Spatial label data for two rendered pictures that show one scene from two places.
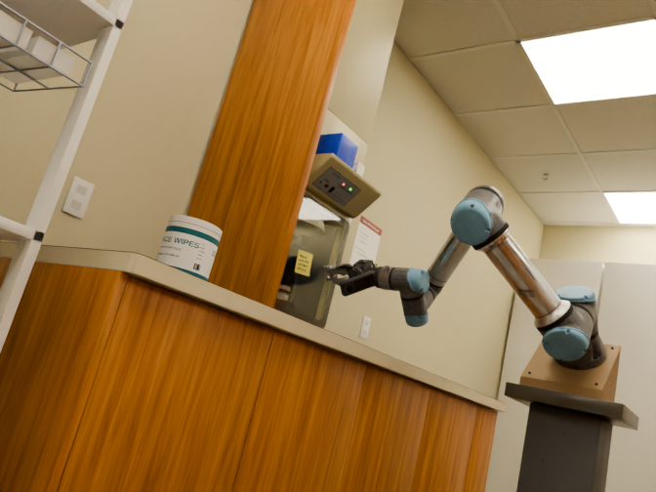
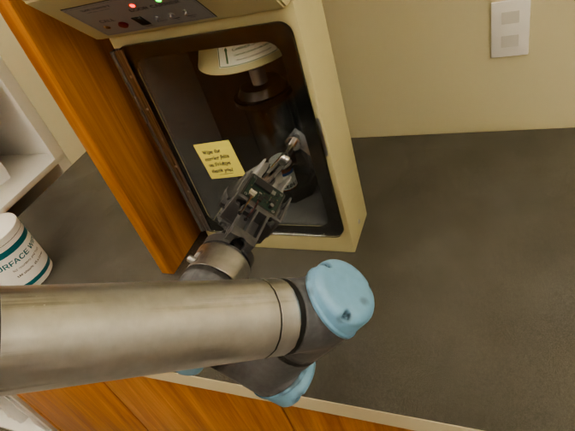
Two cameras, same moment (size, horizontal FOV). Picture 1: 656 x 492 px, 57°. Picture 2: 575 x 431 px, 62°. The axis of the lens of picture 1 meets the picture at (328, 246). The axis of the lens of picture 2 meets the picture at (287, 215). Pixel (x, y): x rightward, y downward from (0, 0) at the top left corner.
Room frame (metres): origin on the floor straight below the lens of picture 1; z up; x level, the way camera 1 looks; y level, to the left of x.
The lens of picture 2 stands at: (1.92, -0.69, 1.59)
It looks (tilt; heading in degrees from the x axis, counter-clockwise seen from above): 38 degrees down; 82
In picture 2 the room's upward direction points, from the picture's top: 19 degrees counter-clockwise
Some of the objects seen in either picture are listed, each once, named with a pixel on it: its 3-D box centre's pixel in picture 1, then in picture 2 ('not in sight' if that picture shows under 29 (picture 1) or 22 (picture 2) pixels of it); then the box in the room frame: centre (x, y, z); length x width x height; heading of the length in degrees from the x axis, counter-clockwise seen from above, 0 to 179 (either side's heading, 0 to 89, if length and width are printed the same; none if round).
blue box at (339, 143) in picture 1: (336, 152); not in sight; (1.89, 0.05, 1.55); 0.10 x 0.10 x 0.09; 51
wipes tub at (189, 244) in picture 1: (187, 253); (8, 255); (1.43, 0.32, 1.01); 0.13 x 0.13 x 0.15
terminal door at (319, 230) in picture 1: (311, 261); (238, 149); (1.98, 0.04, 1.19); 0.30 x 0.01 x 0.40; 140
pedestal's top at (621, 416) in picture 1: (572, 406); not in sight; (1.84, -0.84, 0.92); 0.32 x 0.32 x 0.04; 53
